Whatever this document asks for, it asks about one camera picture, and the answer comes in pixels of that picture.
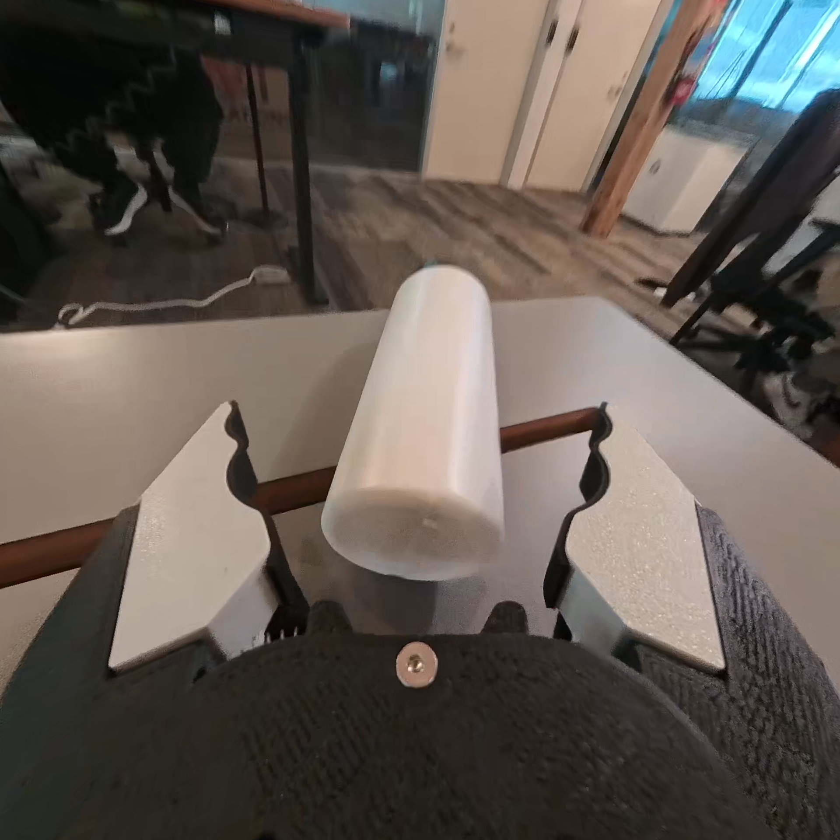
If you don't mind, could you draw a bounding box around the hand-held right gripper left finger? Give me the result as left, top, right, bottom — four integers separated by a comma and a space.
107, 400, 311, 676

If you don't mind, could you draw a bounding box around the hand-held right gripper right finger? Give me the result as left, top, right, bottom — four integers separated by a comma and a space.
542, 402, 728, 676

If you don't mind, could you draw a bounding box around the white bottle black cap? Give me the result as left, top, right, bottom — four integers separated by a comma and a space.
320, 262, 506, 583

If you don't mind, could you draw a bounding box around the black office chair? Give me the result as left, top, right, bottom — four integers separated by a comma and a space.
638, 88, 840, 421

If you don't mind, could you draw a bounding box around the white cabinet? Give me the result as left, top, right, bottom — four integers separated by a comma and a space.
619, 123, 757, 235

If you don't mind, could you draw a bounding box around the white door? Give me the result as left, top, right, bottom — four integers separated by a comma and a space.
422, 0, 551, 179
504, 0, 665, 193

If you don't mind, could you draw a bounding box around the long wooden desk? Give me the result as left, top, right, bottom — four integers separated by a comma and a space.
190, 0, 353, 309

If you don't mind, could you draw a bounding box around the white power strip cable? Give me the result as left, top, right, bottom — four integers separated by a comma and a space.
56, 264, 291, 330

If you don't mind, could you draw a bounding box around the wooden post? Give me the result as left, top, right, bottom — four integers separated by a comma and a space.
579, 0, 724, 238

